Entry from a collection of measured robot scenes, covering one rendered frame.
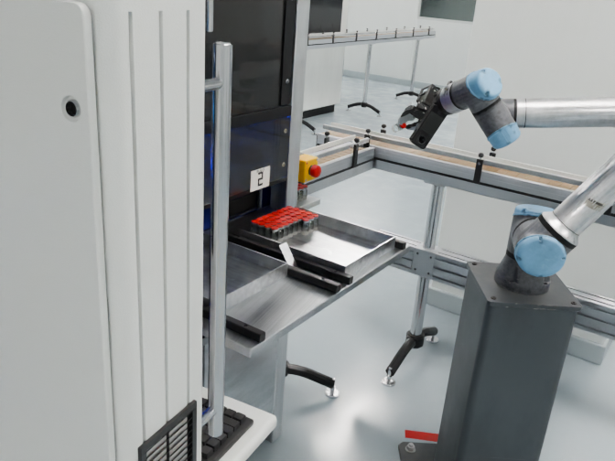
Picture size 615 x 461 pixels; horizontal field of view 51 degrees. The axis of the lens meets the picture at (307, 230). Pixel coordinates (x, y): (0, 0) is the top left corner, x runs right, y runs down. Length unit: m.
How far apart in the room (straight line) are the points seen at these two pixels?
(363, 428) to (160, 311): 1.79
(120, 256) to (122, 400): 0.19
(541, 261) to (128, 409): 1.14
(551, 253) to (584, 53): 1.41
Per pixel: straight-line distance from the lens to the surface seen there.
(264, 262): 1.58
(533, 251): 1.67
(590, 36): 2.93
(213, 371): 0.99
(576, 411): 2.90
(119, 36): 0.66
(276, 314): 1.39
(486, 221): 3.17
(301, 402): 2.60
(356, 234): 1.82
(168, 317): 0.81
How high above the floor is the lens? 1.57
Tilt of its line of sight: 22 degrees down
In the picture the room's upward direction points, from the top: 4 degrees clockwise
